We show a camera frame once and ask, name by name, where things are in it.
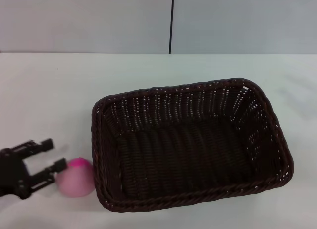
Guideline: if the pink peach toy ball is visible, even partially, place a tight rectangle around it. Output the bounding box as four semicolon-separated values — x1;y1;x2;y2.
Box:
55;157;96;197

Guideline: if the dark brown woven basket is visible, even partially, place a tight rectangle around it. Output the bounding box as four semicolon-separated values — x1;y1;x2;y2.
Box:
91;77;295;213

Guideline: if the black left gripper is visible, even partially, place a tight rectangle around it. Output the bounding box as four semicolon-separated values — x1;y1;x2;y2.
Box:
0;138;67;200

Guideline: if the black vertical wall strip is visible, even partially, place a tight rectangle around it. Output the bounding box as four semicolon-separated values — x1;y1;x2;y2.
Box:
169;0;176;54

